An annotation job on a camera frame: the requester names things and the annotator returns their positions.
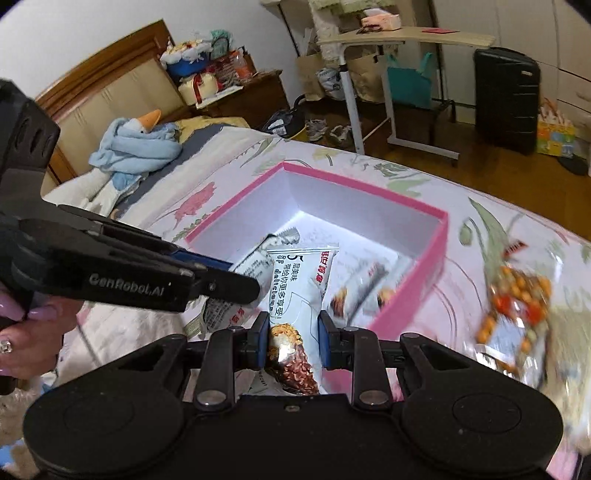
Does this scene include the white nut bar wrapper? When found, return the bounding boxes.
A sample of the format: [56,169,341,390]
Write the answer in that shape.
[266,245,339,396]

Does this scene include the clear bag coated peanuts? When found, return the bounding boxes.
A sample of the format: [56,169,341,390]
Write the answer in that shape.
[467,239,564,388]

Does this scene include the left hand pink nails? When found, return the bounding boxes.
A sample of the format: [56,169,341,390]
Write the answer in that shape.
[1,285,83,380]

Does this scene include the white snack packet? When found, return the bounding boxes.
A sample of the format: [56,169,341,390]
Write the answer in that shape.
[183,227,301,339]

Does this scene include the white fruit bar packet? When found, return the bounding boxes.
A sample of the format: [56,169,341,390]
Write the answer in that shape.
[324,255,415,328]

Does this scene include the blue goose plush toy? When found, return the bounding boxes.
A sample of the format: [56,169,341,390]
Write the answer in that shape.
[88,109,182,192]

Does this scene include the pink cardboard box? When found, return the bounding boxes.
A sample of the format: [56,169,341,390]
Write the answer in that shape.
[183,161,450,398]

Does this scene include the wooden headboard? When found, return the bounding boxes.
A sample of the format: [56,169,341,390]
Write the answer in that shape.
[37,20,192,188]

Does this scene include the blue flower basket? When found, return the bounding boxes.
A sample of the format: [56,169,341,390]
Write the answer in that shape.
[160,40,212,78]

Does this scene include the dark wooden nightstand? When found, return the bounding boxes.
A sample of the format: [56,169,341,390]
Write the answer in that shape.
[193,70,290,130]

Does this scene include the floral bed sheet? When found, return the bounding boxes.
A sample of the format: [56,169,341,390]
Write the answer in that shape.
[43,121,591,480]

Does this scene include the brown paper bag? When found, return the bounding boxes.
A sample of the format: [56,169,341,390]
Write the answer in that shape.
[295,53,325,102]

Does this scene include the teal shopping bag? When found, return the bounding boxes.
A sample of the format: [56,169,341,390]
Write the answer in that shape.
[387,52,436,109]

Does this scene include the colourful gift bag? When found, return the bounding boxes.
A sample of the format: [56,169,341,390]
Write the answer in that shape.
[536,98,576,158]

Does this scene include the wooden top rolling table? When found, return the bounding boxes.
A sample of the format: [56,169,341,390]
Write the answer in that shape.
[316,25,496,162]

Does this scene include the black suitcase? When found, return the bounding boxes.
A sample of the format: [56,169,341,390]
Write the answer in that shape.
[473,47,541,155]

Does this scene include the pink tissue box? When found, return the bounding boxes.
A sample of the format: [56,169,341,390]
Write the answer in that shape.
[361,12,402,32]

